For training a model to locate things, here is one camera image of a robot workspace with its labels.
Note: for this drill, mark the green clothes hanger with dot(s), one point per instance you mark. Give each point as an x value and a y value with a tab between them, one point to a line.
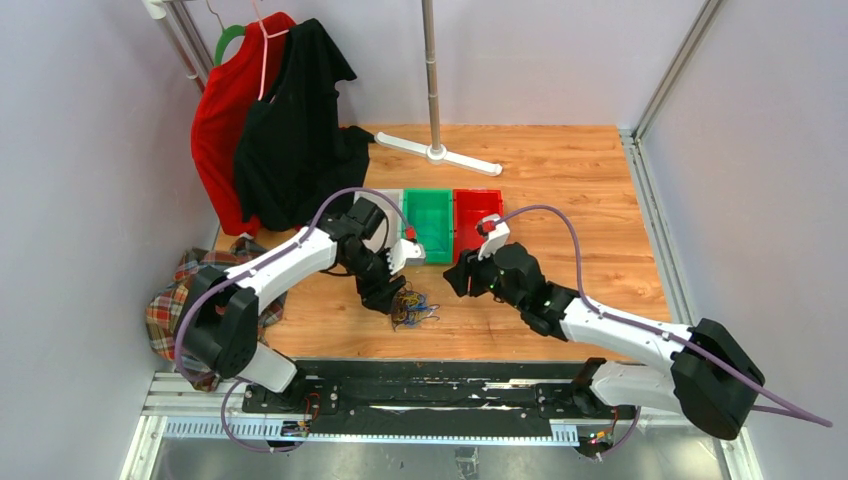
228	34

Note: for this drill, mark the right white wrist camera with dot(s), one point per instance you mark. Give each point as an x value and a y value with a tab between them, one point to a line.
495	232

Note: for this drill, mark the plaid flannel shirt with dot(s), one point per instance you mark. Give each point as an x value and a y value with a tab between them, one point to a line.
164	310

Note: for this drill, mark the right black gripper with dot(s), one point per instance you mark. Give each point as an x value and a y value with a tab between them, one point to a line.
467	269

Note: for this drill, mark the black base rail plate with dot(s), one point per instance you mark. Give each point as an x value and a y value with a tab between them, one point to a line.
437	399

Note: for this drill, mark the aluminium corner frame post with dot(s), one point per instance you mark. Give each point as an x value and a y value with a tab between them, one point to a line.
682	57

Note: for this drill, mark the red shirt on hanger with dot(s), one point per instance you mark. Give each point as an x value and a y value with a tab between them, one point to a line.
232	88

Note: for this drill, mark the red plastic bin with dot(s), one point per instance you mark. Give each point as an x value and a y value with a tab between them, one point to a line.
470	206

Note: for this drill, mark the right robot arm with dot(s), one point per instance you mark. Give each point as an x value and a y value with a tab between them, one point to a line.
700	372

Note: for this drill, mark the black shirt on hanger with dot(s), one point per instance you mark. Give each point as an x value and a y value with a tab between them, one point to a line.
293	152

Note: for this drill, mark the white clothes rack pole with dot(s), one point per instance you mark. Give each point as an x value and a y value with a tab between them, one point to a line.
180	29

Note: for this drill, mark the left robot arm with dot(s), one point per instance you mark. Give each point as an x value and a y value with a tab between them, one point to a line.
219	325

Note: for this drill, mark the white stand with pole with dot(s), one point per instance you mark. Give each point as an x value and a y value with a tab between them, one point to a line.
435	152

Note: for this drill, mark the white plastic bin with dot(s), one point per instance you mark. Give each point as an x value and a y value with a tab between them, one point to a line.
390	230

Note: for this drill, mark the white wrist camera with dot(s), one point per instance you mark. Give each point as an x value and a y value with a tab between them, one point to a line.
495	232
405	253

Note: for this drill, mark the green plastic bin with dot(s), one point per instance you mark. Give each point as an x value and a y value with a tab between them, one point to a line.
430	211

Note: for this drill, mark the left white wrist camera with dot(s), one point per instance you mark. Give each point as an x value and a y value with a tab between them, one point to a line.
405	253

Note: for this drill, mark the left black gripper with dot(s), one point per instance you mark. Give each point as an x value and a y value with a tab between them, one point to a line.
378	295

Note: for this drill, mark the pink clothes hanger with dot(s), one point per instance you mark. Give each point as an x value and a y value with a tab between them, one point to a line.
267	36

